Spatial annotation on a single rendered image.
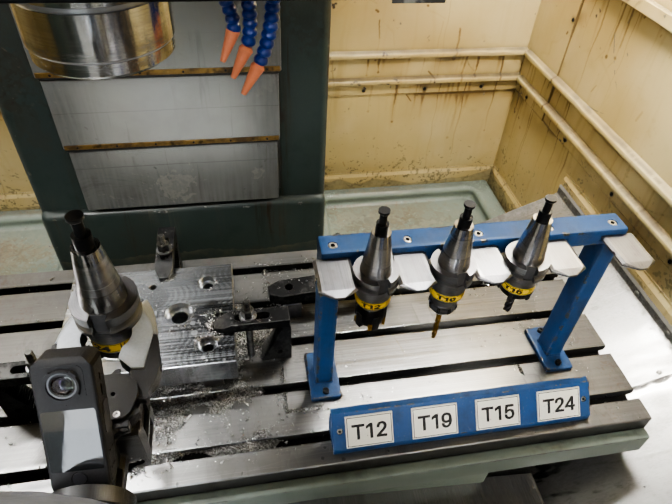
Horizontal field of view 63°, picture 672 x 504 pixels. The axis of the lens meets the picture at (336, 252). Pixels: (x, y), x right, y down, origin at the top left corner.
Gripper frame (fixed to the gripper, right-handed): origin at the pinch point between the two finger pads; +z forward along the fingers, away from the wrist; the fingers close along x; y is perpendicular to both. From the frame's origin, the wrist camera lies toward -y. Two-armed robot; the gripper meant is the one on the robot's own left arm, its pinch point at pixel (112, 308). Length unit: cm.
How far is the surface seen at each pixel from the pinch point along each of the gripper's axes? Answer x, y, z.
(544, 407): 61, 37, 2
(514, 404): 56, 36, 3
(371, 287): 29.6, 8.9, 7.4
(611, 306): 95, 48, 29
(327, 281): 24.1, 9.5, 9.6
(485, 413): 51, 37, 2
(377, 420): 32.4, 36.2, 2.9
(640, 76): 101, 8, 59
